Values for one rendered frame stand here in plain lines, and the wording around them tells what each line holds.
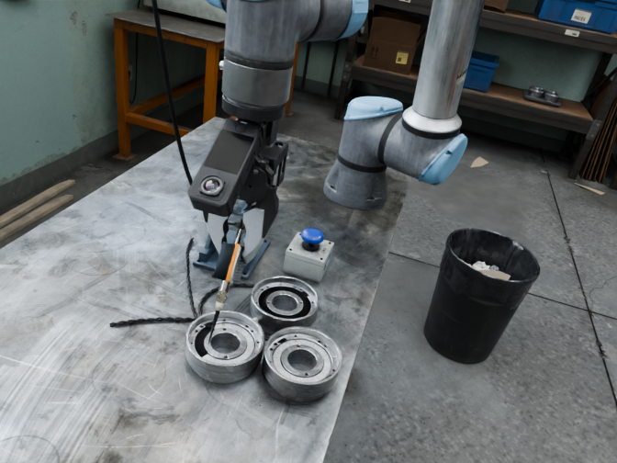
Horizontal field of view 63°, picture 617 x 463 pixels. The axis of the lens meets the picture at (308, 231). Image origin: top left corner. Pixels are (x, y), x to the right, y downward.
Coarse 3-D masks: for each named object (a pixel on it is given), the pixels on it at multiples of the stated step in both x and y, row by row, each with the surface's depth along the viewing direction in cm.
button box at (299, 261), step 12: (300, 240) 90; (324, 240) 92; (288, 252) 87; (300, 252) 87; (312, 252) 88; (324, 252) 88; (288, 264) 88; (300, 264) 87; (312, 264) 87; (324, 264) 87; (300, 276) 88; (312, 276) 88
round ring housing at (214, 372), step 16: (208, 320) 72; (224, 320) 72; (240, 320) 73; (192, 336) 68; (208, 336) 69; (224, 336) 71; (240, 336) 70; (256, 336) 70; (192, 352) 65; (208, 352) 67; (240, 352) 67; (256, 352) 66; (208, 368) 64; (224, 368) 64; (240, 368) 65
